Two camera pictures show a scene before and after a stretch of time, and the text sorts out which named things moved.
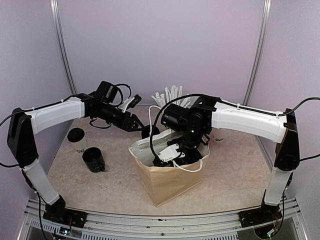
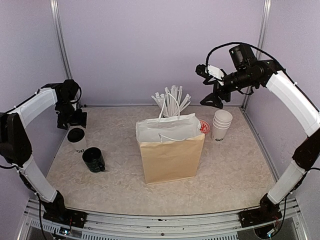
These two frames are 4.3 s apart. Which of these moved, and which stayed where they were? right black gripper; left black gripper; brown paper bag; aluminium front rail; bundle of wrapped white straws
Moved: left black gripper; right black gripper; brown paper bag
Stayed: bundle of wrapped white straws; aluminium front rail
